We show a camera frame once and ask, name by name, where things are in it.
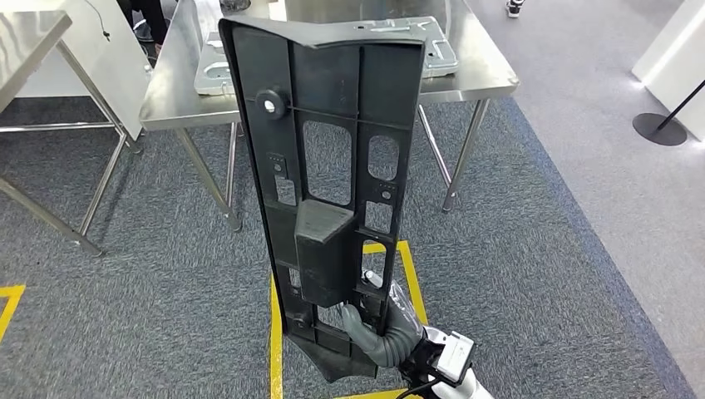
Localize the yellow floor tape corner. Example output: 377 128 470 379
0 284 27 343

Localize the thin black desk cable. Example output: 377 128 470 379
82 0 111 43

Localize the black plastic panel part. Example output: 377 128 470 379
218 15 426 384

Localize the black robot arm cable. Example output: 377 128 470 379
393 376 443 399

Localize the embossed grey metal plate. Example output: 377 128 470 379
193 16 460 96

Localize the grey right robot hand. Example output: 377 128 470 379
340 269 426 354

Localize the stainless steel table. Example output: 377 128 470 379
0 9 145 259

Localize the yellow floor tape square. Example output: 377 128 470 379
268 239 430 399

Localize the black stanchion post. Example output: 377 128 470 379
631 78 705 148

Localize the stainless steel workbench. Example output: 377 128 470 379
138 0 520 234

